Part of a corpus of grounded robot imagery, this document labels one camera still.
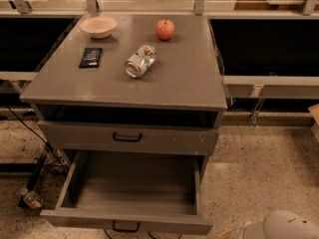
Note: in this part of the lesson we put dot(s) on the grey drawer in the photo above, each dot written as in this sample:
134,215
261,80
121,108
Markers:
131,192
129,137

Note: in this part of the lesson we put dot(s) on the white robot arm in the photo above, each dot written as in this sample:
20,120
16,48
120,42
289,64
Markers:
278,224

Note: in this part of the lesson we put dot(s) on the grey drawer cabinet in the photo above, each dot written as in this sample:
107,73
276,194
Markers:
183,86

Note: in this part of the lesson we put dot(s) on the grey top drawer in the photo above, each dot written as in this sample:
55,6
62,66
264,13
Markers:
129,137

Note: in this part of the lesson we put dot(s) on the silver soda can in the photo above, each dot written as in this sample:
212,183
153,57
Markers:
140,61

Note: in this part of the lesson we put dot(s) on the red apple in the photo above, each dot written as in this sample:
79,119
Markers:
165,29

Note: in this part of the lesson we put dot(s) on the black snack bar packet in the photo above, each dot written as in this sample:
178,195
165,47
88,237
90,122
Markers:
91,58

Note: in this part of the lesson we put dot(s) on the beige paper bowl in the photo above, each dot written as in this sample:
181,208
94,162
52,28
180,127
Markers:
99,27

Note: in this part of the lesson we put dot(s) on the black power strip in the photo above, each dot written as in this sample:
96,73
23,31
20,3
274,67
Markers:
36,171

